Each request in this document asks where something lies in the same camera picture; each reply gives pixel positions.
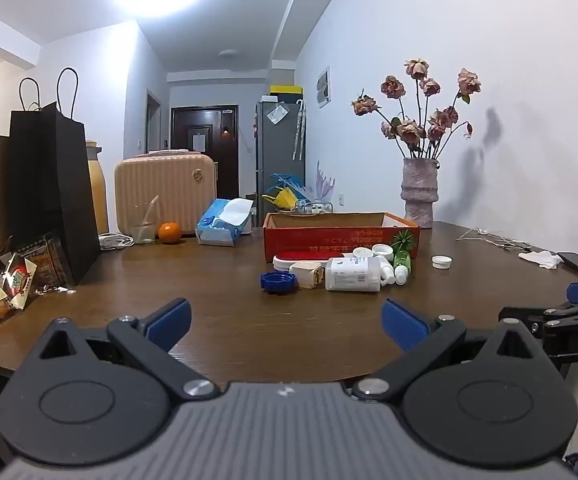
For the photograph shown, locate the white earphone cables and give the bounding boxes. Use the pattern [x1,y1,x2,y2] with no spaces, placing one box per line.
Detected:
[456,226,536,254]

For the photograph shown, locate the dried pink roses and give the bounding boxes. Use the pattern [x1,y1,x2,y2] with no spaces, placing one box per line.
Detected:
[351,58,482,161]

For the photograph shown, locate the purple flower decoration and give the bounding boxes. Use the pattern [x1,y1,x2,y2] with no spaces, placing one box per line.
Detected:
[314,161,338,204]

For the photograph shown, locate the red cardboard box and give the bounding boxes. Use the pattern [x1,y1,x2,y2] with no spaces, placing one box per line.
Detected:
[263,211,421,264]

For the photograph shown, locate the white red snack packet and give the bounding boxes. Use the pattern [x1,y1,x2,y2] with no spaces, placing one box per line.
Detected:
[0,252,38,311]

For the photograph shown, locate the pink ribbed suitcase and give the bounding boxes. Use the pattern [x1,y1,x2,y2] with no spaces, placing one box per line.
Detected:
[114,149,218,236]

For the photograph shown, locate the blue folding rack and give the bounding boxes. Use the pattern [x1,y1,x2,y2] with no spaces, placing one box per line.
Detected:
[263,172,306,202]

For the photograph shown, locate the orange fruit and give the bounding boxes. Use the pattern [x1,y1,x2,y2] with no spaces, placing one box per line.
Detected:
[158,221,182,245]

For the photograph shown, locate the blue tissue pack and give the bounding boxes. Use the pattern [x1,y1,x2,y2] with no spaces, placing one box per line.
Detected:
[195,198,255,247]

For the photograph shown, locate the grey refrigerator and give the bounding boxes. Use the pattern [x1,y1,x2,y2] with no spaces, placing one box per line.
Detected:
[255,100,306,222]

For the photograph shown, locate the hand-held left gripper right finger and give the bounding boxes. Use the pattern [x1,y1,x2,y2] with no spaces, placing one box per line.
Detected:
[353,298,550,403]

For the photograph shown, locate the white charger cable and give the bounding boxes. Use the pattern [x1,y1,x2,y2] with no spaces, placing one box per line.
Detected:
[99,232,135,251]

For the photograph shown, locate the black paper bag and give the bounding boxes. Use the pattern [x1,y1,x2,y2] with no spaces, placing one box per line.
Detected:
[0,67,102,286]

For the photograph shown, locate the green spray bottle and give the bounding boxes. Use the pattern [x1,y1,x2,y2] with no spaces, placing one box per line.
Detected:
[393,251,412,285]

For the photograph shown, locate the clear glass cup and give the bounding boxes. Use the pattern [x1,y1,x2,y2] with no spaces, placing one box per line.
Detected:
[130,195,160,246]

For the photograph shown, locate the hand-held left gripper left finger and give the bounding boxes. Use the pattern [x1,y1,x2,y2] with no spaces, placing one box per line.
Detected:
[39,297,222,402]

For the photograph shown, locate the yellow thermos jug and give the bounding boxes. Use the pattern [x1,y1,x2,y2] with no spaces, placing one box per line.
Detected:
[85,141,110,236]

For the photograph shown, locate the dark brown entrance door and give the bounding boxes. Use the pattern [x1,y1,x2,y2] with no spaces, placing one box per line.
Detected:
[170,105,240,199]

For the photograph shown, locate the pink textured vase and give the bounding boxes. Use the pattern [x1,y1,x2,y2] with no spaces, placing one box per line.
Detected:
[401,157,441,230]

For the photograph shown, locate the crumpled white tissue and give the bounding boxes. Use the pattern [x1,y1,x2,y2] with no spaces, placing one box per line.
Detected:
[518,250,565,271]

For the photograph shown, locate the white folded umbrella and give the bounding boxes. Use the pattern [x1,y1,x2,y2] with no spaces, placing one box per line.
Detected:
[293,100,306,162]

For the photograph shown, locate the blue screw lid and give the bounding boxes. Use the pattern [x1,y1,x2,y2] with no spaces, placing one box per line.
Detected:
[260,271,298,294]

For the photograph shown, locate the grey interior door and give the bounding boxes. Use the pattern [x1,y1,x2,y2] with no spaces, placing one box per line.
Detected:
[146,89,164,154]

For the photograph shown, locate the clear snack packet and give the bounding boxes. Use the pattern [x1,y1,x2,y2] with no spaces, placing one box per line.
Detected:
[28,232,75,289]

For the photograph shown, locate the large white plastic bottle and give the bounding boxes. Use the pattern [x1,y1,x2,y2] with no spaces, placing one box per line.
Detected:
[325,255,396,292]

